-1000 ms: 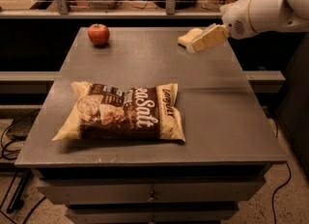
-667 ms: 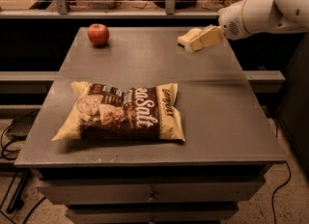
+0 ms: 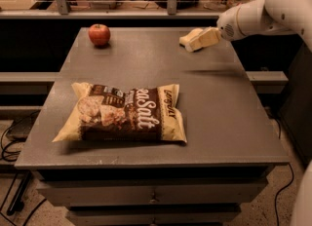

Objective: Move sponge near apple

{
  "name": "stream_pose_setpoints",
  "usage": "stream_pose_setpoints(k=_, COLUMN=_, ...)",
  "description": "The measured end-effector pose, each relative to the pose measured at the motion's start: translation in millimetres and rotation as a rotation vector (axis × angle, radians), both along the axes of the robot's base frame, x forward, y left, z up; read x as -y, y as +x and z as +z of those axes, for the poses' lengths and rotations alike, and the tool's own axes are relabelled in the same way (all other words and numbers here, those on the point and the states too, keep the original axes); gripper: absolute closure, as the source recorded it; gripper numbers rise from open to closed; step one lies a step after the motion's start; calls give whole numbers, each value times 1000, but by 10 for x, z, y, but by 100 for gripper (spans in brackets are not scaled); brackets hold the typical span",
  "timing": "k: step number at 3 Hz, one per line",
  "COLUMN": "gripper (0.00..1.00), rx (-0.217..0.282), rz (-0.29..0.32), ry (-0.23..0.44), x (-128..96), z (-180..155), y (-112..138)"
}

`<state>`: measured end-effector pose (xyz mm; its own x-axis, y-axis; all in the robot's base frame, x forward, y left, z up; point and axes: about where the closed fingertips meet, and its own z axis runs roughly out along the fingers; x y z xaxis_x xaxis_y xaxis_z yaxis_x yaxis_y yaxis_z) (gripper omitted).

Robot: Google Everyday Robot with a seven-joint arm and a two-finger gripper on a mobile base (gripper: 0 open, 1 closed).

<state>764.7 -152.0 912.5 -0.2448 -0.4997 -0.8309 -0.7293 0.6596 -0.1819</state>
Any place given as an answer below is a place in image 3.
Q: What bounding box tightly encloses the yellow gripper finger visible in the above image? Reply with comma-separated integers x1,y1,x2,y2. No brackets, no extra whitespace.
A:
198,27,221,49

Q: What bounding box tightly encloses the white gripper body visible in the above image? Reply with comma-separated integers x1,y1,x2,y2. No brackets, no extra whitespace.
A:
216,5,247,41

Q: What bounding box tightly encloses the yellow sponge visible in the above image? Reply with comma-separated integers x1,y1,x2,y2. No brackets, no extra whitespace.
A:
179,28,203,52

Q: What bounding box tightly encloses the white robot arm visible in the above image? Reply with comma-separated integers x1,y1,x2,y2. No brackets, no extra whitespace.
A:
214,0,312,226

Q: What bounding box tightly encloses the red apple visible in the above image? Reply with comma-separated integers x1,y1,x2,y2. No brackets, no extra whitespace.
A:
88,24,111,47

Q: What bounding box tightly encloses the sea salt chips bag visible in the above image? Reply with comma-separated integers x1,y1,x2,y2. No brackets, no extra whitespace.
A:
55,83,187,143

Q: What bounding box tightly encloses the grey cabinet top drawer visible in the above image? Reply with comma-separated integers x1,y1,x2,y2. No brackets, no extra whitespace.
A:
37,178,267,207

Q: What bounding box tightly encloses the grey cabinet drawer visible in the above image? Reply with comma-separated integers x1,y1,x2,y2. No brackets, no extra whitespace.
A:
66,207,240,226
37,178,267,207

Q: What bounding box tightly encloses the black device on floor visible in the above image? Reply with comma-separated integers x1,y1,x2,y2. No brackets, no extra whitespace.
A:
6,117,34,141

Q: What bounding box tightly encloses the grey cabinet lower drawer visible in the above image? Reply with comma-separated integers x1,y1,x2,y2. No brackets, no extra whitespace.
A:
66,207,240,226

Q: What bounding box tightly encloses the metal shelf rail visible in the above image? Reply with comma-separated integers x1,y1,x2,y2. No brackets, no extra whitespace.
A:
0,0,224,19

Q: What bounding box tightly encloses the black cable right floor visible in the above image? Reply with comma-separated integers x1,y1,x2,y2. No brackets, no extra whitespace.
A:
273,163,295,226

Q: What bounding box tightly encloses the black cables left floor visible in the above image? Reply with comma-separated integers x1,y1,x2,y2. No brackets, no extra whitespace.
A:
0,110,47,226

